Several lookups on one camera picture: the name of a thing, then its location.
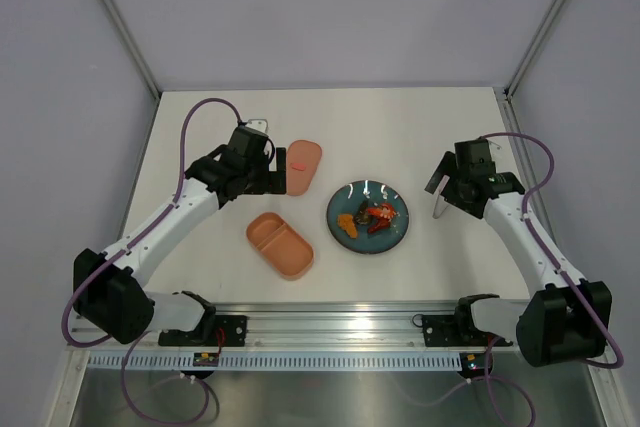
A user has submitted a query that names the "orange fried food piece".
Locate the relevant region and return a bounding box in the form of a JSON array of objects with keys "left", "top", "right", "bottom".
[{"left": 337, "top": 213, "right": 358, "bottom": 239}]

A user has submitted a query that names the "right black base bracket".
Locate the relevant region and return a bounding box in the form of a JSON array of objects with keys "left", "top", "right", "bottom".
[{"left": 411, "top": 313, "right": 496, "bottom": 348}]

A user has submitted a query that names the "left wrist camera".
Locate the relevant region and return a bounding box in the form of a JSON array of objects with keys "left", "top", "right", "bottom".
[{"left": 228, "top": 118, "right": 270, "bottom": 159}]

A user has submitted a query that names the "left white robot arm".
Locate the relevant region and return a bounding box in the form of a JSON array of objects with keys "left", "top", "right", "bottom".
[{"left": 61, "top": 139, "right": 286, "bottom": 348}]

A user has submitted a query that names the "white slotted cable duct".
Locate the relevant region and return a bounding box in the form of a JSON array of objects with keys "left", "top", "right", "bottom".
[{"left": 87, "top": 351, "right": 464, "bottom": 371}]

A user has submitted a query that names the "aluminium mounting rail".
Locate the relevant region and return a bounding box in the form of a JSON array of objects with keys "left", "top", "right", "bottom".
[{"left": 64, "top": 300, "right": 606, "bottom": 348}]

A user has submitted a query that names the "black base bracket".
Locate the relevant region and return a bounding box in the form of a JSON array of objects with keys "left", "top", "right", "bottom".
[
  {"left": 411, "top": 313, "right": 496, "bottom": 348},
  {"left": 158, "top": 314, "right": 248, "bottom": 347}
]

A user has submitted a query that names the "red shrimp food piece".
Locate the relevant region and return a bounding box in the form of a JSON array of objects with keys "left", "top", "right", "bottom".
[{"left": 366, "top": 203, "right": 396, "bottom": 221}]

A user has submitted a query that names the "left black base bracket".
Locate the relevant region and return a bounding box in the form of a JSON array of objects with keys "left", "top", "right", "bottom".
[{"left": 158, "top": 314, "right": 248, "bottom": 347}]

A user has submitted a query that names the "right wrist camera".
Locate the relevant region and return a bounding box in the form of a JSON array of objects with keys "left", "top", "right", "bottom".
[{"left": 454, "top": 138, "right": 497, "bottom": 176}]

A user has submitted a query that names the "red sausage food piece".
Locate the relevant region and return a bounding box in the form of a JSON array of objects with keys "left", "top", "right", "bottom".
[{"left": 367, "top": 218, "right": 391, "bottom": 235}]

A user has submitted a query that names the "pink lunch box base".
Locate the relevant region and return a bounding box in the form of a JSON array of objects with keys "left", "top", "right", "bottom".
[{"left": 246, "top": 212, "right": 314, "bottom": 281}]

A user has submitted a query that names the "pink lunch box lid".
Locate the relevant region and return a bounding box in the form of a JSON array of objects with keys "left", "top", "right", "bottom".
[{"left": 286, "top": 140, "right": 322, "bottom": 196}]

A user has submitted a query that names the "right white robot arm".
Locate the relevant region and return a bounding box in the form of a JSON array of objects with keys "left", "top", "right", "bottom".
[{"left": 425, "top": 139, "right": 612, "bottom": 367}]

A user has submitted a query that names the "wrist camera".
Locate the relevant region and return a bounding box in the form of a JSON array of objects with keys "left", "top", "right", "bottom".
[
  {"left": 454, "top": 138, "right": 497, "bottom": 176},
  {"left": 228, "top": 118, "right": 270, "bottom": 159}
]

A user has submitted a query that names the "dark brown food piece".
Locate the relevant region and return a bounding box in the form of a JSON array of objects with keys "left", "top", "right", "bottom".
[{"left": 353, "top": 199, "right": 372, "bottom": 226}]

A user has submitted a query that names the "blue ceramic plate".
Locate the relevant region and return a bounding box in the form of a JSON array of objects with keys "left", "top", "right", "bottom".
[{"left": 326, "top": 179, "right": 410, "bottom": 255}]

